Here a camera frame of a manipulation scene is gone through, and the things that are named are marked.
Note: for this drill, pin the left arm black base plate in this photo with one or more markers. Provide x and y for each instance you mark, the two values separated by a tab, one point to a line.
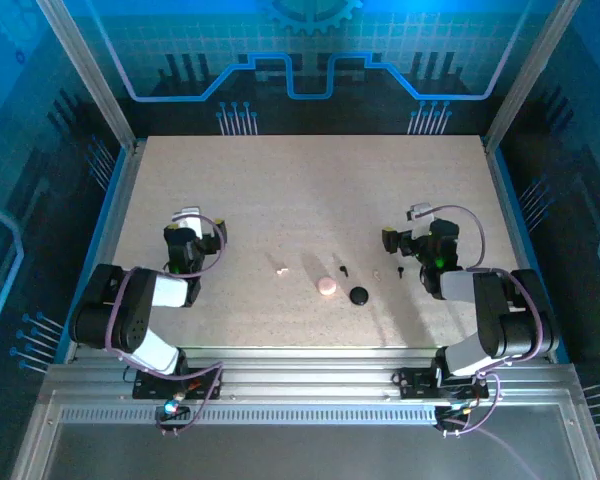
200	390

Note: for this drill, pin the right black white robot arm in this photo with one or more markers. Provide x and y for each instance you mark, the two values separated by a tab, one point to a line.
510	320

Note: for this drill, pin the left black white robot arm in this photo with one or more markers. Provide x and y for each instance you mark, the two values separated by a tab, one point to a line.
130	320

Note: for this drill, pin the table side rail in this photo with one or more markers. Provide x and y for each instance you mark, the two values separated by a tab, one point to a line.
105	250
520	250

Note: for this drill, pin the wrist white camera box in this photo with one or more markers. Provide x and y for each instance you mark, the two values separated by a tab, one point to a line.
420	212
187	220

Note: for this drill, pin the pink earbud charging case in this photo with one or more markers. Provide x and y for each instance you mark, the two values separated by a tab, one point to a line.
326	286

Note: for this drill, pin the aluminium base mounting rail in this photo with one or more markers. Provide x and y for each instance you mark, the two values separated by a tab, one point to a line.
305	375

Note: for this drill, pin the aluminium frame corner post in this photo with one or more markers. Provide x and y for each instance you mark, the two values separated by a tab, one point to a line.
92	75
526	75

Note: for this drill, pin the small LED connector board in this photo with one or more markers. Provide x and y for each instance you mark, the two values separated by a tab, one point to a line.
172	409
455	411

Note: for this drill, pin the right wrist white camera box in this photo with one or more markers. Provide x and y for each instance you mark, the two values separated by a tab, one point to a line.
420	212

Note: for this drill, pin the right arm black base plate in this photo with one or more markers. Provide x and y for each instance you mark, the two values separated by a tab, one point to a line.
415	384

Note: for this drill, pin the black earbud charging case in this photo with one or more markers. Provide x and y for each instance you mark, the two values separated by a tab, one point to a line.
359	295

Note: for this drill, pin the grey metal tray panel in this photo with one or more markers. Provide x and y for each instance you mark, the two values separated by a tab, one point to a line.
305	455

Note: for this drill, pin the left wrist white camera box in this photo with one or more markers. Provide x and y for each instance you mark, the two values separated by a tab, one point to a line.
187	220

